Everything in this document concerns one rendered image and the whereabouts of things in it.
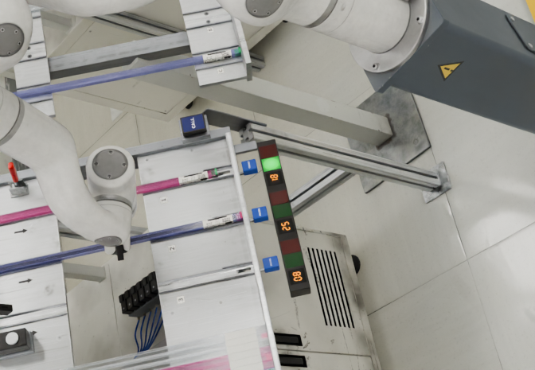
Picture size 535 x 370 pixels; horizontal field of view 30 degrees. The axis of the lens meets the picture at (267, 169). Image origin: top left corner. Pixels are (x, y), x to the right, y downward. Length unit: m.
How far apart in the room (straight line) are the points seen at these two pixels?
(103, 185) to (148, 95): 1.62
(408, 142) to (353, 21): 1.01
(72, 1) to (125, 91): 1.79
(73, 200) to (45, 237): 0.41
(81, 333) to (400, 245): 0.86
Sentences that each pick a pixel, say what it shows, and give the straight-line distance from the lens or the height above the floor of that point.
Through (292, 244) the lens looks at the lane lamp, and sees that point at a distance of 1.98.
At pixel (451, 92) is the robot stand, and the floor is 0.53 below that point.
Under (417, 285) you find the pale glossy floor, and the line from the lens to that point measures 2.61.
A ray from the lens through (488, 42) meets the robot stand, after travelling 1.88.
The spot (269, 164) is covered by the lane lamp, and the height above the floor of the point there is 0.66.
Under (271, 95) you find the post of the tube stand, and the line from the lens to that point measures 2.44.
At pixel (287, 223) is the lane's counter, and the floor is 0.65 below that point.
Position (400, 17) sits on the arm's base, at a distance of 1.78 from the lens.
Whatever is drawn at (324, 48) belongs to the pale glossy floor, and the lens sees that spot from 3.02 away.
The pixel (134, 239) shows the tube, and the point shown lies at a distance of 2.00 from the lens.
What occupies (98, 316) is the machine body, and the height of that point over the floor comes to 0.62.
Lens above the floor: 1.97
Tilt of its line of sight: 40 degrees down
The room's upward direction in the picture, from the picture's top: 77 degrees counter-clockwise
